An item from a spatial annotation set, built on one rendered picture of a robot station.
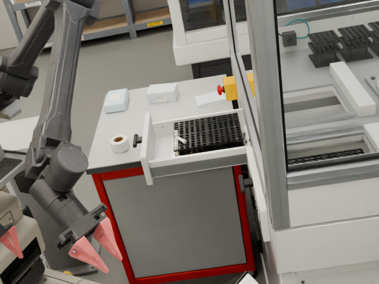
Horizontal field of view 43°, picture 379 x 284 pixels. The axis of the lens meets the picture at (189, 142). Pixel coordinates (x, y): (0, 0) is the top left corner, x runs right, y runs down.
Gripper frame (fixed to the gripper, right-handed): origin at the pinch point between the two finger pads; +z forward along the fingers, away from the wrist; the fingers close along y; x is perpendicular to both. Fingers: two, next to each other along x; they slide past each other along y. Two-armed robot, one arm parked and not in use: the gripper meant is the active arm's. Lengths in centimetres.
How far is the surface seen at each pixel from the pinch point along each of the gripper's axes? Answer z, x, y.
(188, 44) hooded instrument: -58, 74, 126
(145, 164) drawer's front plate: -18, 41, 44
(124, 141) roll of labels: -35, 69, 61
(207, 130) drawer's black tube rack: -14, 38, 68
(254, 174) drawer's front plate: 6, 17, 52
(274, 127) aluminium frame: 1.8, -16.3, 36.6
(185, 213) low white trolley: 0, 83, 68
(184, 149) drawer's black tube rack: -14, 38, 56
